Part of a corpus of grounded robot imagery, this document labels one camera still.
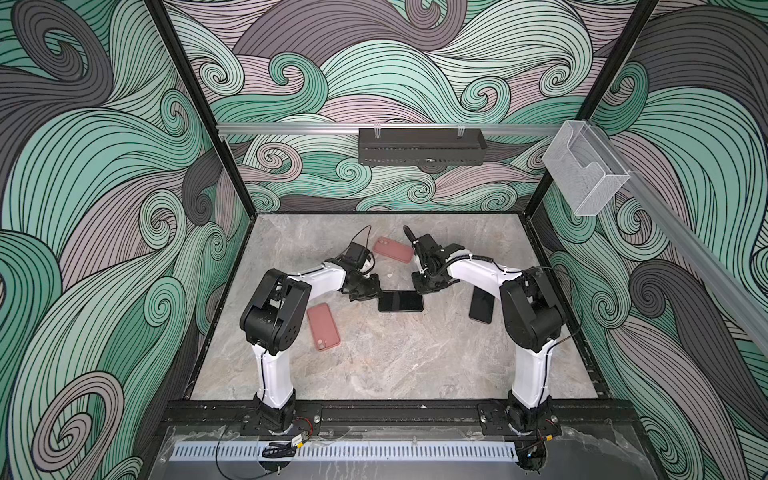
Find aluminium wall rail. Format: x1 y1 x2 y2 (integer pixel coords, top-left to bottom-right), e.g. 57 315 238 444
216 122 561 137
585 122 767 353

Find pink phone case near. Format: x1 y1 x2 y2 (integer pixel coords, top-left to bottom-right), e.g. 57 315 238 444
307 303 341 351

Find aluminium wall rail right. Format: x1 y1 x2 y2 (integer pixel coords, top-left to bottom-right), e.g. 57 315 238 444
585 122 767 353

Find clear acrylic wall holder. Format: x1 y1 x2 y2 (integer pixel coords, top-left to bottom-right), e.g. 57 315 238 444
542 120 630 217

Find pink phone case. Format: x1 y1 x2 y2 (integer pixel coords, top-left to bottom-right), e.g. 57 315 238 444
307 303 341 351
373 237 414 264

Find black phone case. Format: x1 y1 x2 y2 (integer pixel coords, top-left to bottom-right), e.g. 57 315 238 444
378 290 424 313

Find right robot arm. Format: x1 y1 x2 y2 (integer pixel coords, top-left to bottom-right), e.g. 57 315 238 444
403 226 564 430

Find pink phone case far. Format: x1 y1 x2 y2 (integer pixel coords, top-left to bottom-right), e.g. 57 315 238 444
373 237 414 264

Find black wall tray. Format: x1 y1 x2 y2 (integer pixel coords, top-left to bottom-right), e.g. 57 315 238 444
357 127 488 167

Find white slotted cable duct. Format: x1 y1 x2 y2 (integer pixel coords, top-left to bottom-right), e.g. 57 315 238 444
170 441 518 463

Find aluminium wall rail back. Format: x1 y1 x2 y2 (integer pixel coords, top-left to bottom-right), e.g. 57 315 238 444
216 122 561 137

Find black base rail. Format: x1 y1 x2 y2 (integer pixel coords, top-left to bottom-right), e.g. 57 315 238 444
161 398 637 428

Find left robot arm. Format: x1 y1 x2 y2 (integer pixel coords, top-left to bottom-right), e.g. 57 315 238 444
239 241 381 423

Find purple-edged black smartphone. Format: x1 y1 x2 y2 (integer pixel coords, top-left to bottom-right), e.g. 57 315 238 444
469 287 495 324

